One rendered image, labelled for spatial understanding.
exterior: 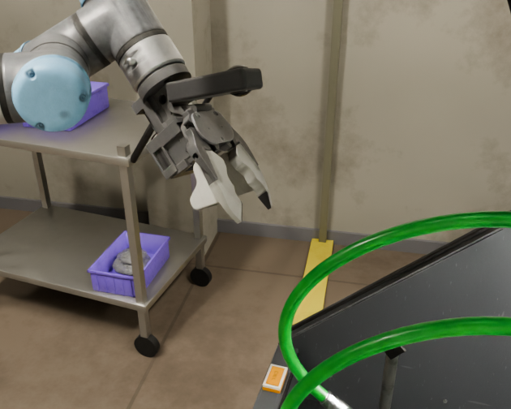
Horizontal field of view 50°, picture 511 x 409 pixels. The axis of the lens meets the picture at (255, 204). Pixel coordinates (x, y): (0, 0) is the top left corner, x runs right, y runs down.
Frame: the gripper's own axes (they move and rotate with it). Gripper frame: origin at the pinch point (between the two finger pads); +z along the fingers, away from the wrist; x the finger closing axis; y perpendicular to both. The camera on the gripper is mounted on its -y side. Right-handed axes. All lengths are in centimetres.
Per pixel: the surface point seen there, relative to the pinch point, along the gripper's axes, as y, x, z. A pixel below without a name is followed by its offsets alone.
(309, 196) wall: 96, -214, -9
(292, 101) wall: 68, -199, -53
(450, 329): -19.2, 17.6, 18.0
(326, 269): -9.7, 11.5, 10.2
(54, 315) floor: 186, -105, -22
